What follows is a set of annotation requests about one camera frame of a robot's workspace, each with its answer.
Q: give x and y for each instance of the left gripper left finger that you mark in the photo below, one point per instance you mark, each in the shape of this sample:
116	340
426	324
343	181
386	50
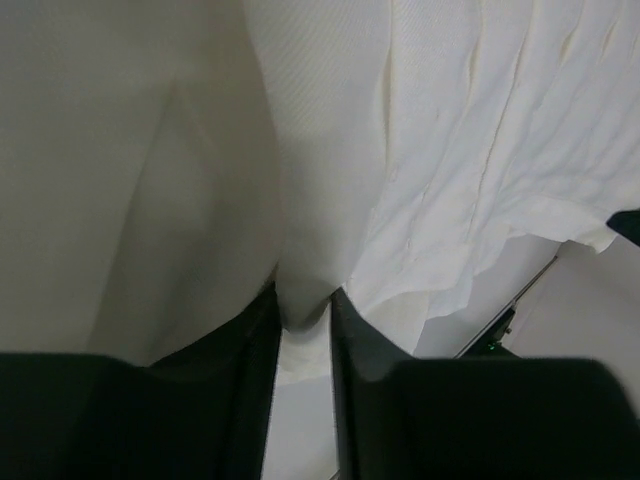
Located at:
199	413

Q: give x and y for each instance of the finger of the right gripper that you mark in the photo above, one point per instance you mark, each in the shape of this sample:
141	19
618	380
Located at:
625	222

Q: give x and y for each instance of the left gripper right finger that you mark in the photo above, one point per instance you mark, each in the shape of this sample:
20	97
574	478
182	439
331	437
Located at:
400	417

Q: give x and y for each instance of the white pleated skirt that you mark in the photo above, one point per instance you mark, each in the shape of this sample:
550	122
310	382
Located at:
162	161

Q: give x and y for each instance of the aluminium table frame rail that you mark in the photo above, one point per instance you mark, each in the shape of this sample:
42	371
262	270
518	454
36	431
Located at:
488	342

